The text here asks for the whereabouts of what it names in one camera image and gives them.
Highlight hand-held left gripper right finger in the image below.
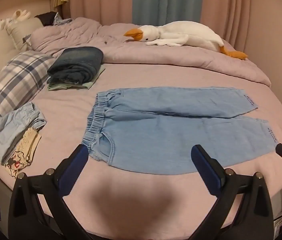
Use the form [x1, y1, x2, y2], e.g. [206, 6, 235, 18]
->
[188, 144, 274, 240]

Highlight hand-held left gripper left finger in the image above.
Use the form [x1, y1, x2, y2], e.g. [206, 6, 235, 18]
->
[8, 144, 99, 240]

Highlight light blue denim pants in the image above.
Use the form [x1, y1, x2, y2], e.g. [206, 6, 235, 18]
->
[81, 86, 278, 173]

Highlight cartoon printed cream cloth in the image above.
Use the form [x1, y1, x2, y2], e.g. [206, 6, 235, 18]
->
[0, 127, 42, 178]

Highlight pink bed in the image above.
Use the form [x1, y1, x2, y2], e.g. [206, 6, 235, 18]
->
[0, 62, 282, 233]

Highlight folded light blue shorts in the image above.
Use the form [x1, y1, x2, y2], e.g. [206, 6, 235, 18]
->
[0, 102, 47, 166]

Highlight folded pale green garment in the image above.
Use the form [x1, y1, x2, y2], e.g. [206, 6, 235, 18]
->
[47, 64, 106, 91]

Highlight folded dark denim jeans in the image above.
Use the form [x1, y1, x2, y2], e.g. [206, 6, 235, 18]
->
[47, 47, 104, 85]

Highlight plaid pillow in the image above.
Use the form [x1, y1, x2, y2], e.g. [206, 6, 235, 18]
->
[0, 51, 56, 140]

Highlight pink duvet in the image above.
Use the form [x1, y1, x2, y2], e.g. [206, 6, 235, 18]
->
[30, 17, 271, 87]

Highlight white goose plush toy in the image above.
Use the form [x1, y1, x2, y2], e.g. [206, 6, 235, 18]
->
[124, 21, 248, 60]

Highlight beige pillow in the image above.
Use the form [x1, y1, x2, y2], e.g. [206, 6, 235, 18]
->
[6, 17, 44, 52]

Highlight blue checked shirt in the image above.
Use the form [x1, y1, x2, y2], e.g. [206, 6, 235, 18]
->
[53, 12, 72, 26]

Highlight dark cloth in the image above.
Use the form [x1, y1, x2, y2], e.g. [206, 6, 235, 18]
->
[34, 12, 57, 27]

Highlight small white plush toy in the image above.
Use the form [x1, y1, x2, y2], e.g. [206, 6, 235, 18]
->
[0, 9, 31, 37]

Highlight blue curtain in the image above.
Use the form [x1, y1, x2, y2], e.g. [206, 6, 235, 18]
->
[132, 0, 201, 27]

